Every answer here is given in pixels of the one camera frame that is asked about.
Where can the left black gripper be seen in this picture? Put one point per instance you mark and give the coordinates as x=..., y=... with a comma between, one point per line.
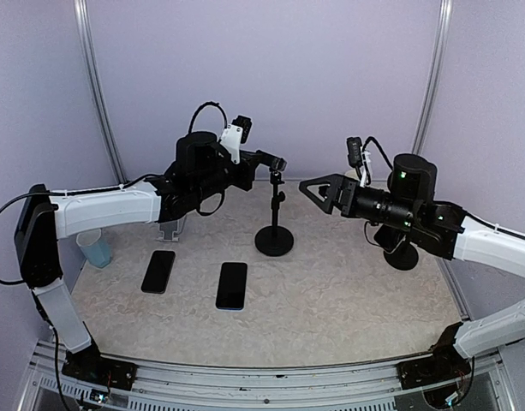
x=250, y=160

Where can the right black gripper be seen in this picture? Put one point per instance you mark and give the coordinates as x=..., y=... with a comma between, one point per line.
x=338, y=182

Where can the black tall phone stand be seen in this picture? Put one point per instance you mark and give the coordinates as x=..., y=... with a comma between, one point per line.
x=275, y=240

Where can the silver folding phone stand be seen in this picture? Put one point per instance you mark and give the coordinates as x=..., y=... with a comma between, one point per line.
x=171, y=231

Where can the blue phone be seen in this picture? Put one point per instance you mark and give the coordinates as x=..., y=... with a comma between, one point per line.
x=232, y=286

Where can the black phone red case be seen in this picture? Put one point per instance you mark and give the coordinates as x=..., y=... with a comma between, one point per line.
x=158, y=272

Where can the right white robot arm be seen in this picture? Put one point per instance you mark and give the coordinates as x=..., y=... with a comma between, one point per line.
x=407, y=214

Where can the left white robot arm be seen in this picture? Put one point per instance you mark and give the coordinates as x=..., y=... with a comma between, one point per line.
x=205, y=165

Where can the cream ceramic mug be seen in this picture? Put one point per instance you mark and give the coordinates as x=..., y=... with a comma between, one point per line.
x=351, y=174

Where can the light blue mug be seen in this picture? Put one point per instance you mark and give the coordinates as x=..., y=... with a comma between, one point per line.
x=94, y=247

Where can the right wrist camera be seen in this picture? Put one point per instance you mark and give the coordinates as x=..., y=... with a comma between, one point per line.
x=359, y=160

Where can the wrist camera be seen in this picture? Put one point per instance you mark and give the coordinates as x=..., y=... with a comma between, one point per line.
x=235, y=134
x=359, y=160

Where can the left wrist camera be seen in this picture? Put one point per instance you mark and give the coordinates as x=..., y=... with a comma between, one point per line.
x=235, y=134

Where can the right aluminium frame post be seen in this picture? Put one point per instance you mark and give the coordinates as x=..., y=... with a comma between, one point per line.
x=440, y=42

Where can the aluminium frame post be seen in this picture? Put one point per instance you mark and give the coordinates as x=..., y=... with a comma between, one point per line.
x=95, y=84
x=440, y=42

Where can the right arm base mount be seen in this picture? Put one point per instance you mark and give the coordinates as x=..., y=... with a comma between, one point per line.
x=443, y=363

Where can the left aluminium frame post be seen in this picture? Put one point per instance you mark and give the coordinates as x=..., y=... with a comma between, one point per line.
x=95, y=84

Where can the front aluminium rail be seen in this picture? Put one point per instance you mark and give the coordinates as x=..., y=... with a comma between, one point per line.
x=161, y=385

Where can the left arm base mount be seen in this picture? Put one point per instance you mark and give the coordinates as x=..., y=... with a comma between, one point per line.
x=90, y=366

